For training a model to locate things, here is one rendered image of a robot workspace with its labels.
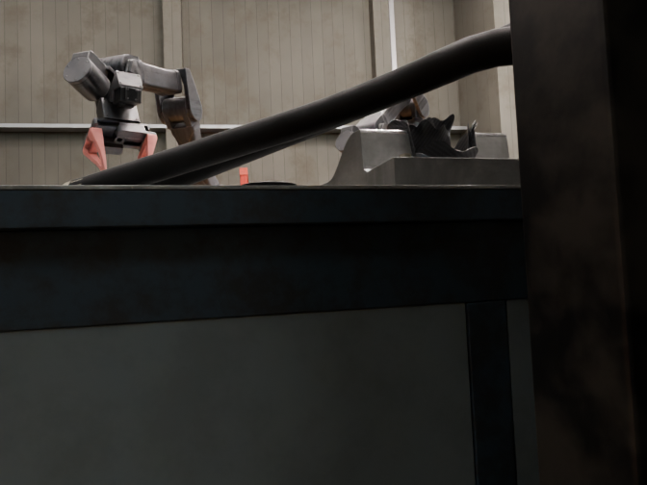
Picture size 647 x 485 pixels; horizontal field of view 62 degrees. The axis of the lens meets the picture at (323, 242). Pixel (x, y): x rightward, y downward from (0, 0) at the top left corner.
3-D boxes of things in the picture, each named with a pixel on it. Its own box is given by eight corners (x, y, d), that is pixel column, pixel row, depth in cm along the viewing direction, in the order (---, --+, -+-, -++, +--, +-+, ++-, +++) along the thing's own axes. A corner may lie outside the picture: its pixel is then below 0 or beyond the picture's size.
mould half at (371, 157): (307, 233, 118) (305, 172, 119) (416, 230, 125) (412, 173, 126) (396, 201, 70) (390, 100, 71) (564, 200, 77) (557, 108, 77)
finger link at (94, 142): (138, 162, 96) (128, 123, 100) (96, 158, 91) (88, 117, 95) (128, 185, 100) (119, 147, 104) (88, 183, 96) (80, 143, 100)
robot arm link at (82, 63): (95, 78, 94) (108, 25, 99) (55, 85, 96) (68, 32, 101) (133, 115, 105) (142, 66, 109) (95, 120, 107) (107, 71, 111)
